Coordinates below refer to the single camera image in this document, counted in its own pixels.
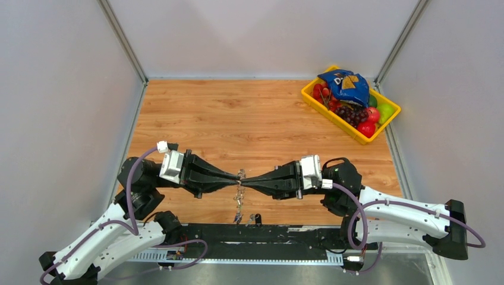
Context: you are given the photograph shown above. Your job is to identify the red cherries bunch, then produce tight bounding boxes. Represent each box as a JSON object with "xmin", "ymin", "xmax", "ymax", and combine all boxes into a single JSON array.
[{"xmin": 311, "ymin": 83, "xmax": 342, "ymax": 113}]

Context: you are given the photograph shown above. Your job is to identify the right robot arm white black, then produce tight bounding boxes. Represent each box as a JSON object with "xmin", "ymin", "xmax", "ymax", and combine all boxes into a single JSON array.
[{"xmin": 241, "ymin": 155, "xmax": 469, "ymax": 260}]

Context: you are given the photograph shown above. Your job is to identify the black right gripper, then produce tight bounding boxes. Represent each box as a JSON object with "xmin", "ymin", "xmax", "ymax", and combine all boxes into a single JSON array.
[{"xmin": 241, "ymin": 160, "xmax": 331, "ymax": 201}]

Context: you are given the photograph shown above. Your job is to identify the purple grape bunch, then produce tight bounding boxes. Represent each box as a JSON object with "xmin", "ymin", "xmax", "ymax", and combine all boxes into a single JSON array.
[{"xmin": 335, "ymin": 105, "xmax": 369, "ymax": 128}]

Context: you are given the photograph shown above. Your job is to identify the key black head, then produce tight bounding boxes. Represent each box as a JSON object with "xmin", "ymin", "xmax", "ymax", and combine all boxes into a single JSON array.
[{"xmin": 245, "ymin": 213, "xmax": 262, "ymax": 227}]

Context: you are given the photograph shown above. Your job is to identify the red apple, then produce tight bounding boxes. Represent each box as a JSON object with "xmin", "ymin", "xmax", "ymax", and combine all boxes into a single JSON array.
[{"xmin": 357, "ymin": 121, "xmax": 377, "ymax": 138}]

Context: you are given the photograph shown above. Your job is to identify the metal key organizer ring plate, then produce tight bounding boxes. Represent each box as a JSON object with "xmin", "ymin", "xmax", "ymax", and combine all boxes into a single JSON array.
[{"xmin": 234, "ymin": 169, "xmax": 246, "ymax": 214}]

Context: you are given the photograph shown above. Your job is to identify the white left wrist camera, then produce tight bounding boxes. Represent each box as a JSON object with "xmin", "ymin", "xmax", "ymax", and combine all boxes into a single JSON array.
[{"xmin": 156, "ymin": 141, "xmax": 184, "ymax": 184}]

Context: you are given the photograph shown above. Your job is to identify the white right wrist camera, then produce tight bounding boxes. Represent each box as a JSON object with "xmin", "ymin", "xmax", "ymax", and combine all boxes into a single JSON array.
[{"xmin": 300, "ymin": 155, "xmax": 333, "ymax": 190}]

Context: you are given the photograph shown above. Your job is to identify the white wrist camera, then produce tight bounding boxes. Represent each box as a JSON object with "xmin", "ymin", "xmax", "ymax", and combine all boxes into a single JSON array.
[
  {"xmin": 156, "ymin": 141, "xmax": 184, "ymax": 184},
  {"xmin": 300, "ymin": 155, "xmax": 333, "ymax": 190}
]

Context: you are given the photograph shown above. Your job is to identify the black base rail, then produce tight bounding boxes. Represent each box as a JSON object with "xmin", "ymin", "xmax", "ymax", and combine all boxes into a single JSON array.
[{"xmin": 106, "ymin": 223, "xmax": 379, "ymax": 268}]

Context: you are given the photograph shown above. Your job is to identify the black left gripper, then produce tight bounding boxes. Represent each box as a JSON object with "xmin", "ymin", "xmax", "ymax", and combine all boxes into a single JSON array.
[{"xmin": 152, "ymin": 147, "xmax": 241, "ymax": 197}]

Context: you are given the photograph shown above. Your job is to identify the blue chips bag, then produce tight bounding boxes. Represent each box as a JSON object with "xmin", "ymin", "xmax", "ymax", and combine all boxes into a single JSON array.
[{"xmin": 317, "ymin": 69, "xmax": 370, "ymax": 107}]

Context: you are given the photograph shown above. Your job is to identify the green apple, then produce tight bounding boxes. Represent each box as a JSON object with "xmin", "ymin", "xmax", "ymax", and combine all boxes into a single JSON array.
[{"xmin": 376, "ymin": 103, "xmax": 395, "ymax": 125}]

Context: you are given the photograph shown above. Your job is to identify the red peach fruit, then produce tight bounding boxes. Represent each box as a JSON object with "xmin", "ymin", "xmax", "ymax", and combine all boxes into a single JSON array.
[{"xmin": 366, "ymin": 107, "xmax": 381, "ymax": 124}]

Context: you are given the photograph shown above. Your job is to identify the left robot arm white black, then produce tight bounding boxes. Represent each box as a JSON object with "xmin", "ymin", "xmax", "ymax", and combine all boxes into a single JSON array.
[{"xmin": 39, "ymin": 141, "xmax": 241, "ymax": 284}]

